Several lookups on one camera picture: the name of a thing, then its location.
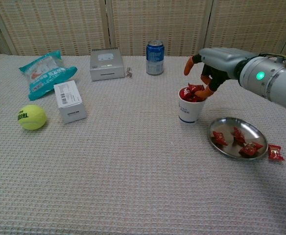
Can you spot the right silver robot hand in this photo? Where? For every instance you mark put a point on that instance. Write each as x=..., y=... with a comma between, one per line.
x=221, y=58

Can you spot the red candy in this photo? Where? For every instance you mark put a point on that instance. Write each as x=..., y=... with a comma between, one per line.
x=239, y=135
x=184, y=93
x=194, y=87
x=219, y=138
x=275, y=152
x=197, y=99
x=250, y=148

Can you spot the white paper cup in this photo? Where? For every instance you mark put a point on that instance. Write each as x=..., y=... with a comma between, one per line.
x=189, y=112

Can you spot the silver metal bowl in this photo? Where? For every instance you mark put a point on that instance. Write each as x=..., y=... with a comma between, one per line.
x=223, y=124

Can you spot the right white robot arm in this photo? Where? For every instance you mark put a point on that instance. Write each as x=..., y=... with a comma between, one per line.
x=275, y=80

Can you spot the blue soda can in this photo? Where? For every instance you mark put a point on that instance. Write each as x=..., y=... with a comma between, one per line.
x=154, y=58

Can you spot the small pile of paper clips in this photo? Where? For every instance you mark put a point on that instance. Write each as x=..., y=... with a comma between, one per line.
x=129, y=73

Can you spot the silver grey flat box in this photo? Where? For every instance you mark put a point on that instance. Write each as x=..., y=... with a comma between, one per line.
x=106, y=71

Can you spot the beige waffle-weave tablecloth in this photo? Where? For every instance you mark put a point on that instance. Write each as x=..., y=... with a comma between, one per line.
x=133, y=183

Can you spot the small white barcode box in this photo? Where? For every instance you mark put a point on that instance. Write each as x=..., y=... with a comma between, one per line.
x=69, y=102

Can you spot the teal snack bag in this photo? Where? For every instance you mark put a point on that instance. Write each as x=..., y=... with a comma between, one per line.
x=45, y=73

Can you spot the yellow tennis ball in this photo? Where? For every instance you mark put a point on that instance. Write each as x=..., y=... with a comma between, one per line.
x=32, y=118

